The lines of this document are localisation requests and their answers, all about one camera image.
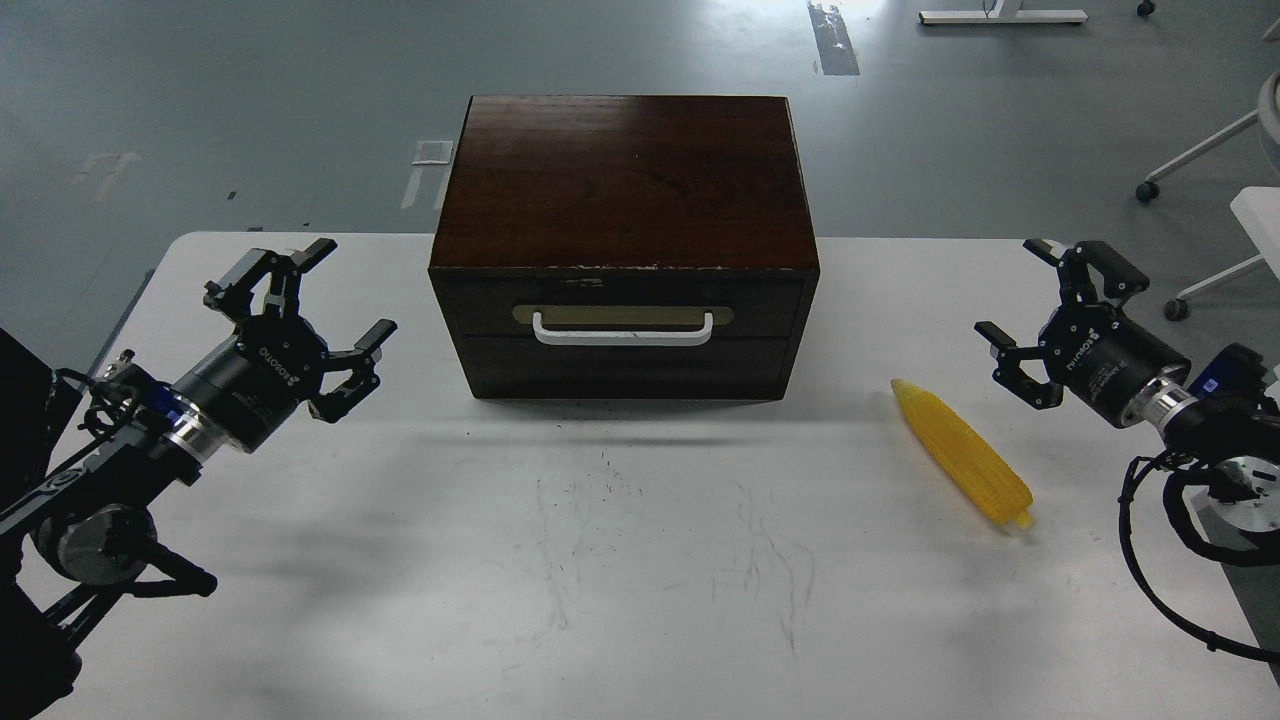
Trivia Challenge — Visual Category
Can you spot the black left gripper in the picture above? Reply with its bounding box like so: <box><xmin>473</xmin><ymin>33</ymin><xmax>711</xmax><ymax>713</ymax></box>
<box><xmin>172</xmin><ymin>238</ymin><xmax>398</xmax><ymax>454</ymax></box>

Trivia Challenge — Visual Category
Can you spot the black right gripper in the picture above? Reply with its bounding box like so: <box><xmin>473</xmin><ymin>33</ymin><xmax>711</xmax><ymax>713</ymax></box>
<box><xmin>974</xmin><ymin>238</ymin><xmax>1190</xmax><ymax>428</ymax></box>

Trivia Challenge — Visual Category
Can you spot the yellow toy corn cob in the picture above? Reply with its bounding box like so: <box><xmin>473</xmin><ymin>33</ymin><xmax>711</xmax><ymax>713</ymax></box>
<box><xmin>890</xmin><ymin>378</ymin><xmax>1036</xmax><ymax>529</ymax></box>

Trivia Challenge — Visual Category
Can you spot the wooden drawer with white handle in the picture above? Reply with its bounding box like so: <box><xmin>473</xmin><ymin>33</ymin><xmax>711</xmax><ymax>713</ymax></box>
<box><xmin>431</xmin><ymin>275</ymin><xmax>805</xmax><ymax>338</ymax></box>

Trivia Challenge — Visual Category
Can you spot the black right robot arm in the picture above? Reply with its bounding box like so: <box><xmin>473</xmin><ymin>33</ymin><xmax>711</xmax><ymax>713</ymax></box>
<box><xmin>975</xmin><ymin>240</ymin><xmax>1277</xmax><ymax>665</ymax></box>

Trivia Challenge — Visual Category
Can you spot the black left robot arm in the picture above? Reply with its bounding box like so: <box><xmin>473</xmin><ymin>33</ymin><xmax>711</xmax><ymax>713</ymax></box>
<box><xmin>1</xmin><ymin>238</ymin><xmax>396</xmax><ymax>719</ymax></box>

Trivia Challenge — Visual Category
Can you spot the dark wooden drawer cabinet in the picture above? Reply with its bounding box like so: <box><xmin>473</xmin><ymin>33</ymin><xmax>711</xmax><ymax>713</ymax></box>
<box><xmin>428</xmin><ymin>95</ymin><xmax>820</xmax><ymax>401</ymax></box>

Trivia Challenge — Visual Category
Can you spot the white side table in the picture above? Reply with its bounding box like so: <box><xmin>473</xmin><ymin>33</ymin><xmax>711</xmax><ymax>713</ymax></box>
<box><xmin>1230</xmin><ymin>186</ymin><xmax>1279</xmax><ymax>258</ymax></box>

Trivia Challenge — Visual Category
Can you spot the white table leg base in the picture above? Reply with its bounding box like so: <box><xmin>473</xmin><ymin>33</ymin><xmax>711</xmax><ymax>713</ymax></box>
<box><xmin>916</xmin><ymin>1</ymin><xmax>1089</xmax><ymax>27</ymax></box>

